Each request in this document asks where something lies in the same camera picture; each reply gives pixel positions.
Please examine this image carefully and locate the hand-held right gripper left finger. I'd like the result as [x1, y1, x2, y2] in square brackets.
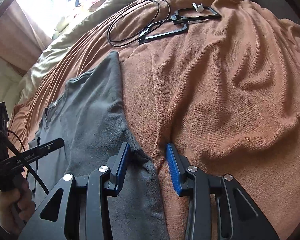
[20, 142, 130, 240]

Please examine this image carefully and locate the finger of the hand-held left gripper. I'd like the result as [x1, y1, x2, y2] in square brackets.
[0, 138, 65, 171]

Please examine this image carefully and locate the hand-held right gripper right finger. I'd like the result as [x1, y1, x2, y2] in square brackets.
[165, 142, 280, 240]

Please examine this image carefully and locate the grey T-shirt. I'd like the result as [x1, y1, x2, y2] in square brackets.
[29, 51, 170, 240]

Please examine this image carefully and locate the person's left hand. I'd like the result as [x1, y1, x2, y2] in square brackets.
[0, 177, 37, 233]

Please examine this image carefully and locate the cream padded headboard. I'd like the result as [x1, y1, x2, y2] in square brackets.
[0, 50, 24, 105]

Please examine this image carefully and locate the brown fleece blanket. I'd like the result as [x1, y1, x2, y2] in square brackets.
[9, 0, 300, 240]

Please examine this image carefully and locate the pink curtain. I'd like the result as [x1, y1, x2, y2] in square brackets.
[0, 2, 53, 73]

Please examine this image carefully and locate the beige duvet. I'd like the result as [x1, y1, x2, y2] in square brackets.
[17, 0, 153, 103]

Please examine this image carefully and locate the window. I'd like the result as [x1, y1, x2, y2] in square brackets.
[15, 0, 73, 38]

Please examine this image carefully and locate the thick black gripper cable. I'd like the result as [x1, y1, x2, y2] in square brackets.
[0, 121, 50, 195]

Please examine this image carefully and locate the black rectangular frame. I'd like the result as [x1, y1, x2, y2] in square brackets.
[137, 7, 222, 45]

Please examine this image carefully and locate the thin black coiled cable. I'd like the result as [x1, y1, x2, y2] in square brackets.
[107, 0, 198, 47]

